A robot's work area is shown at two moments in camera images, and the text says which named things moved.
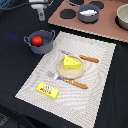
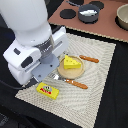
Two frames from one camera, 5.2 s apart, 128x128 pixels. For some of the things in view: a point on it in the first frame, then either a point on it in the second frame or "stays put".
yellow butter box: (48, 90) stays put
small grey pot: (88, 19) stays put
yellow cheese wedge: (70, 63) stays put
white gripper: (39, 8) → (28, 62)
